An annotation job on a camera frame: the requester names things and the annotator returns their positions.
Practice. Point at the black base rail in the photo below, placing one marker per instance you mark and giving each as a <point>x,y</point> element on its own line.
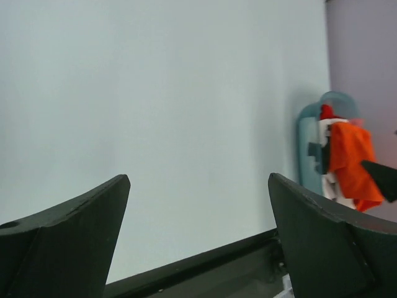
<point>251,267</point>

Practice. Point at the red garment in bin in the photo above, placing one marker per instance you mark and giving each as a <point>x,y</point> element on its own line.
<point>327,112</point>

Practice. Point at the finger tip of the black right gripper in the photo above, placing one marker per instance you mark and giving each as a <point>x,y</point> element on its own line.
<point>384,177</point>

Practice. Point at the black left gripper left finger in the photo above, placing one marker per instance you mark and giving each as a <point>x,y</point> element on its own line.
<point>66,250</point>

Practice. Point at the teal plastic laundry bin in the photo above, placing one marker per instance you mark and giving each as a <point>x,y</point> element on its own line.
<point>310,136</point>

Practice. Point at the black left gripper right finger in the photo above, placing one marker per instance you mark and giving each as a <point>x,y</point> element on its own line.
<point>331,250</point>

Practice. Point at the orange polo t-shirt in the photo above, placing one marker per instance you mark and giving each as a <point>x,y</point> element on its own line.
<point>349,146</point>

